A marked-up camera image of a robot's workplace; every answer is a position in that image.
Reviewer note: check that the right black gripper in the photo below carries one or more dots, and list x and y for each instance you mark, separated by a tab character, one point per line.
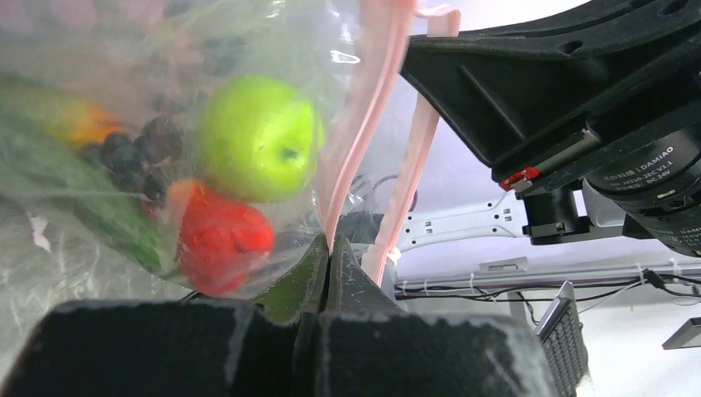
512	92

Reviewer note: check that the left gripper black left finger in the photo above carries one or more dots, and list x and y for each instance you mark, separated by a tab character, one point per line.
192	347

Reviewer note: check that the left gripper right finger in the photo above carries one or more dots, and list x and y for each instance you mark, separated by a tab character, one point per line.
364	344

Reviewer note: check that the red orange pear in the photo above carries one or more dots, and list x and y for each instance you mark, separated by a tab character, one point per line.
221	240

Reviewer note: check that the black grape bunch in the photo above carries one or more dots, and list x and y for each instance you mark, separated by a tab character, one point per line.
136	164

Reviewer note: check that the clear zip top bag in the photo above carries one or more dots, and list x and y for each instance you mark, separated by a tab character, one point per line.
144	59

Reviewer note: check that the green apple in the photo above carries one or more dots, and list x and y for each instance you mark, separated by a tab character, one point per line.
260	138

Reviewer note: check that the green orange mango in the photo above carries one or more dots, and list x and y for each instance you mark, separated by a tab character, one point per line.
69	117

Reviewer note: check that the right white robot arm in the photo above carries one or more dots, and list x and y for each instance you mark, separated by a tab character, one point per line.
572	213

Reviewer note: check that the black keyboard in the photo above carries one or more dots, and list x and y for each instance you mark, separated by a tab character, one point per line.
560	333

